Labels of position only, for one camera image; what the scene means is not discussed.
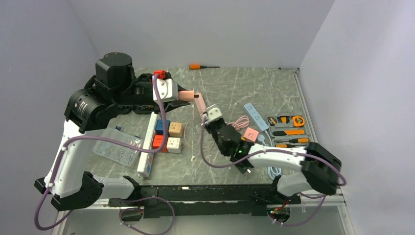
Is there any pink cube socket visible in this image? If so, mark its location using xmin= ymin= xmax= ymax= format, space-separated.
xmin=242 ymin=127 xmax=259 ymax=142

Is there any dark green cube adapter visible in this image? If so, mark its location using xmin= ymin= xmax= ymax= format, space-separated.
xmin=235 ymin=162 xmax=253 ymax=174

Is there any light blue power strip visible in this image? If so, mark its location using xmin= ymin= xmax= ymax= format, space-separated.
xmin=243 ymin=103 xmax=269 ymax=132

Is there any blue cube adapter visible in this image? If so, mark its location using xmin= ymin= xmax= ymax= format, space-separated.
xmin=155 ymin=119 xmax=171 ymax=135

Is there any small pink charger plug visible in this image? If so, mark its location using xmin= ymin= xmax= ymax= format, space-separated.
xmin=178 ymin=90 xmax=199 ymax=102

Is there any pink power strip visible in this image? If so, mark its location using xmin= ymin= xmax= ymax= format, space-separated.
xmin=194 ymin=93 xmax=207 ymax=121

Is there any wooden beige cube adapter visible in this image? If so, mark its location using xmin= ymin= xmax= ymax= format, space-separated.
xmin=168 ymin=122 xmax=184 ymax=138

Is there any red cube adapter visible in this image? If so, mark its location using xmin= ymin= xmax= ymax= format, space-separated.
xmin=152 ymin=135 xmax=168 ymax=152

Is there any light blue cable with plug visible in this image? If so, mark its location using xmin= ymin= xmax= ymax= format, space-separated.
xmin=257 ymin=129 xmax=282 ymax=179

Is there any white cube adapter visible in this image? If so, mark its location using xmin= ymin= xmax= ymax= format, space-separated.
xmin=166 ymin=137 xmax=182 ymax=153

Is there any grey tool case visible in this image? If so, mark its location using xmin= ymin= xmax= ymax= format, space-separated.
xmin=266 ymin=113 xmax=311 ymax=147

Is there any clear plastic screw box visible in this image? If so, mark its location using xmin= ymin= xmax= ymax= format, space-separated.
xmin=92 ymin=128 xmax=142 ymax=166

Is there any white power strip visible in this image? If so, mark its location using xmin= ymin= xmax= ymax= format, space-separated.
xmin=137 ymin=112 xmax=160 ymax=178

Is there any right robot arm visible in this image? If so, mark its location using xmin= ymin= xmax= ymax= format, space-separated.
xmin=202 ymin=117 xmax=346 ymax=203

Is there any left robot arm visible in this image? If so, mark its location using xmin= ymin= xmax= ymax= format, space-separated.
xmin=34 ymin=52 xmax=193 ymax=211

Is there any black base bar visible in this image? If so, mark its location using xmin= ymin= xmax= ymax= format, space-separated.
xmin=108 ymin=184 xmax=301 ymax=218

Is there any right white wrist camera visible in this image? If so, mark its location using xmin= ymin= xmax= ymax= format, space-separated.
xmin=206 ymin=107 xmax=223 ymax=123

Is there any orange handled screwdriver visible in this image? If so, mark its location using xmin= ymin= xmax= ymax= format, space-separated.
xmin=188 ymin=64 xmax=220 ymax=70

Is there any aluminium rail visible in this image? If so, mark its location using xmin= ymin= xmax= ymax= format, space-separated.
xmin=59 ymin=185 xmax=346 ymax=211

